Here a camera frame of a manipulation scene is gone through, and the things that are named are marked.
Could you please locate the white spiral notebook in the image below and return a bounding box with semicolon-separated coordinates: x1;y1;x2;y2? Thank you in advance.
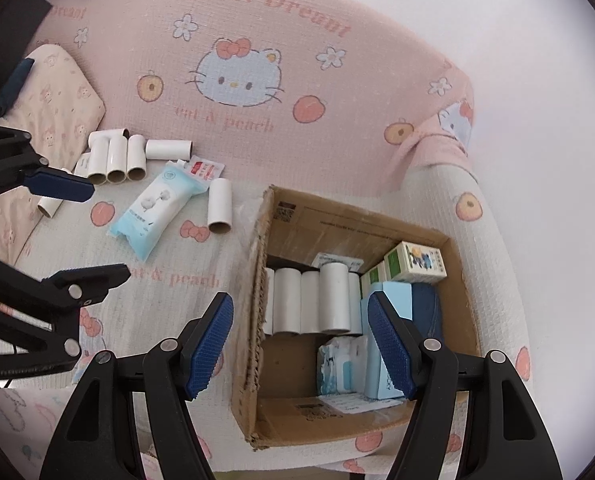
73;152;90;178

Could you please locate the pink patterned pillow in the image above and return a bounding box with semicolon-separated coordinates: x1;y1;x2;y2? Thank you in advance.
0;44;106;264

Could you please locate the light blue box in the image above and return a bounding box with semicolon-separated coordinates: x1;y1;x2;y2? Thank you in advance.
360;282;416;400

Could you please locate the light blue cotton tissue pack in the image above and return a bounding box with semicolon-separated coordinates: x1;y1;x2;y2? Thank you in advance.
109;160;205;261

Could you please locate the dark blue pouch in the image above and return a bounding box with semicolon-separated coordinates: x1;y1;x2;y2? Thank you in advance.
411;283;444;342

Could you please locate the blue white wipes pack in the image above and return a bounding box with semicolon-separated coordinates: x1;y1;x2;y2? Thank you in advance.
317;336;368;396

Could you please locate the brown cardboard box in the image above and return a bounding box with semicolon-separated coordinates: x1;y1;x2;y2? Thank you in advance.
232;186;481;448

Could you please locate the red white small packet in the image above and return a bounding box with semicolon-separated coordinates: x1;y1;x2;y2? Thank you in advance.
177;155;225;193

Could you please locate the white green cartoon carton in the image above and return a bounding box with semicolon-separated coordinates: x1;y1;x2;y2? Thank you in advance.
360;242;447;297

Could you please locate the white roll in box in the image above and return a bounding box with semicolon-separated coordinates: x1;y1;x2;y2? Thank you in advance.
263;268;275;336
274;268;301;334
318;262;351;334
301;271;320;334

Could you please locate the pink Hello Kitty sofa cover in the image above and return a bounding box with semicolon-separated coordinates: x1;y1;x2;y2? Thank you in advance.
13;0;531;474

